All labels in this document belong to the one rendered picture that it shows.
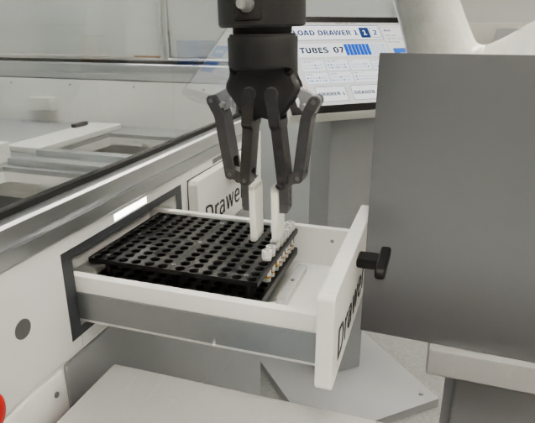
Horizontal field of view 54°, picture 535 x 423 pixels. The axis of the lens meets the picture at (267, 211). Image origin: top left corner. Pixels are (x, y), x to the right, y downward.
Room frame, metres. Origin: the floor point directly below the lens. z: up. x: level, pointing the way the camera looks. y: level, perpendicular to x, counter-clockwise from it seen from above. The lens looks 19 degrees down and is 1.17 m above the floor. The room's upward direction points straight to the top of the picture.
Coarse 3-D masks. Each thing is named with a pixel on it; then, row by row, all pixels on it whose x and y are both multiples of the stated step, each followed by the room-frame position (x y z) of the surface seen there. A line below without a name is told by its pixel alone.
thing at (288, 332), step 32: (128, 224) 0.74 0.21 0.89; (320, 256) 0.71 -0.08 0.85; (96, 288) 0.54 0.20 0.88; (128, 288) 0.53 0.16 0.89; (160, 288) 0.52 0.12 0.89; (320, 288) 0.63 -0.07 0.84; (96, 320) 0.54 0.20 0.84; (128, 320) 0.53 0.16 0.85; (160, 320) 0.52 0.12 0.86; (192, 320) 0.50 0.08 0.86; (224, 320) 0.49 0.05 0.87; (256, 320) 0.48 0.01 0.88; (288, 320) 0.47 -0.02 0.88; (256, 352) 0.48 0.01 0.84; (288, 352) 0.47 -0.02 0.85
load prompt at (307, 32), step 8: (296, 32) 1.51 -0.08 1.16; (304, 32) 1.52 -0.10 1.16; (312, 32) 1.53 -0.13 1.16; (320, 32) 1.54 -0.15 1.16; (328, 32) 1.55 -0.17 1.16; (336, 32) 1.56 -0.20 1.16; (344, 32) 1.57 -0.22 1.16; (352, 32) 1.58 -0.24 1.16; (360, 32) 1.59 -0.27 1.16; (368, 32) 1.60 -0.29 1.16; (376, 32) 1.61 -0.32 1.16
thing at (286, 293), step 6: (300, 264) 0.68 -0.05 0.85; (306, 264) 0.68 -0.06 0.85; (294, 270) 0.66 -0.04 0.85; (300, 270) 0.66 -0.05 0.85; (306, 270) 0.67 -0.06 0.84; (294, 276) 0.64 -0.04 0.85; (300, 276) 0.64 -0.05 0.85; (288, 282) 0.63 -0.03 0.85; (294, 282) 0.63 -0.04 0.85; (300, 282) 0.64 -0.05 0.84; (282, 288) 0.61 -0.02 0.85; (288, 288) 0.61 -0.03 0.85; (294, 288) 0.61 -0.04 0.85; (282, 294) 0.59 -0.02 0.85; (288, 294) 0.59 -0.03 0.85; (276, 300) 0.58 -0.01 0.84; (282, 300) 0.58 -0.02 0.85; (288, 300) 0.59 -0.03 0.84
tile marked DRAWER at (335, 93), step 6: (318, 90) 1.40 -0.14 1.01; (324, 90) 1.41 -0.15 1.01; (330, 90) 1.41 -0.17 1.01; (336, 90) 1.42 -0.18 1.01; (342, 90) 1.43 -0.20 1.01; (324, 96) 1.39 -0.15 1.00; (330, 96) 1.40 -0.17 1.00; (336, 96) 1.41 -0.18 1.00; (342, 96) 1.41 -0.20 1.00; (348, 96) 1.42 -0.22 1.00
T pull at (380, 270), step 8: (384, 248) 0.59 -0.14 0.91; (360, 256) 0.57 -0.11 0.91; (368, 256) 0.57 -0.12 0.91; (376, 256) 0.57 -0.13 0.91; (384, 256) 0.57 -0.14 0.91; (360, 264) 0.56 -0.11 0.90; (368, 264) 0.56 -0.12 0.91; (376, 264) 0.55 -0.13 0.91; (384, 264) 0.54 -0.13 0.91; (376, 272) 0.53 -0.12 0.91; (384, 272) 0.53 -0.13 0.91
